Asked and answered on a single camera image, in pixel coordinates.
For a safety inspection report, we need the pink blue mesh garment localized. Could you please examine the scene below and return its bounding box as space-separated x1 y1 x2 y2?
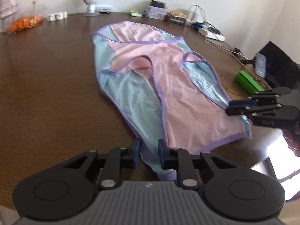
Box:
92 21 251 181

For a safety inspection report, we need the person right hand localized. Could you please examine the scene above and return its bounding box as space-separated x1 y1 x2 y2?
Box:
283 127 300 158

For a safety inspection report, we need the green storage pouch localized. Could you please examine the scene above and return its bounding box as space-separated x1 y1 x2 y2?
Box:
235 70 263 95

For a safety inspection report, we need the white power strip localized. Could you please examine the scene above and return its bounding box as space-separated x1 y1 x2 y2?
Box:
198 27 226 42

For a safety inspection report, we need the white usb charger pair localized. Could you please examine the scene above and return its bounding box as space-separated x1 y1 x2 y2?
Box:
186 9 199 26

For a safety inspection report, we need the red green tea box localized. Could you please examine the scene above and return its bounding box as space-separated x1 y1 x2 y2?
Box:
165 14 186 26

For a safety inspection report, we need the beige dental mould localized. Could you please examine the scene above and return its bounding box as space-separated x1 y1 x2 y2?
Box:
168 11 187 19

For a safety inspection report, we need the grey cartoon tin box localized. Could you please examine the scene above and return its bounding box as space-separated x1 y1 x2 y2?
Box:
143 5 167 20

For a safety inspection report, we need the black charger block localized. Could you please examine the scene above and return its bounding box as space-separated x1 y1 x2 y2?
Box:
150 0 165 9

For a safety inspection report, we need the green tissue pack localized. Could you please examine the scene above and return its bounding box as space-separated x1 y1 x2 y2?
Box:
129 10 142 17

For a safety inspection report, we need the white rectangular device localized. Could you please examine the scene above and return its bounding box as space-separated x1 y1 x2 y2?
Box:
96 6 112 14

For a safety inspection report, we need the white small plug device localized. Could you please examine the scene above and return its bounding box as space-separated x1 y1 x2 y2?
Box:
47 12 68 22

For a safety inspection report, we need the plastic box of oranges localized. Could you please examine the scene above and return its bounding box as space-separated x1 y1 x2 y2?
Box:
1 5 47 35

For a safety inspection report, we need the purple flower vase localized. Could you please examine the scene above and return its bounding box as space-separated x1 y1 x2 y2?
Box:
1 0 18 19

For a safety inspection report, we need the white charging cable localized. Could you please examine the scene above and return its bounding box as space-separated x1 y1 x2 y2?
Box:
187 4 253 64

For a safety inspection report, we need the white robot figurine camera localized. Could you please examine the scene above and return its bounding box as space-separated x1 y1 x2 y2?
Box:
82 0 100 17

